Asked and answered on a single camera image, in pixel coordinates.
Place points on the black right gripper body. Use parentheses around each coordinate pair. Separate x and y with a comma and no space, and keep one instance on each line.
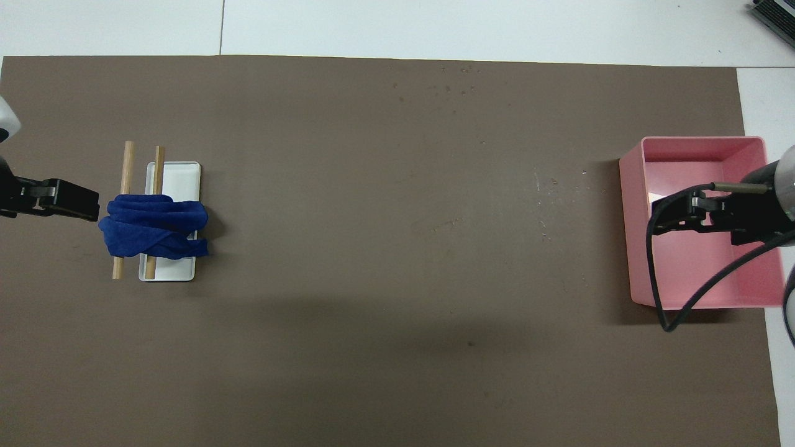
(754,217)

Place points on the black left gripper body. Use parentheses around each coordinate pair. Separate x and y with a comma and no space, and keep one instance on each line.
(22,195)

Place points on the pink plastic bin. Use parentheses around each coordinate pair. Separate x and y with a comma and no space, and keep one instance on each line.
(689,267)

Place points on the wooden towel rack rod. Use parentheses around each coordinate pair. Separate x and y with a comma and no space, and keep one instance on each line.
(127,167)
(159,171)

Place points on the grey ribbed device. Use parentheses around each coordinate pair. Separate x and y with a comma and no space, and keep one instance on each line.
(776,13)

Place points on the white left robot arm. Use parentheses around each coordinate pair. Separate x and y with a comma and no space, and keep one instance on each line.
(6,118)

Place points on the blue towel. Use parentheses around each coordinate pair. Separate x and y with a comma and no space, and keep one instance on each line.
(152,226)

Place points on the brown table mat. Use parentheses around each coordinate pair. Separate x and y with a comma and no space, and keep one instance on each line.
(397,248)

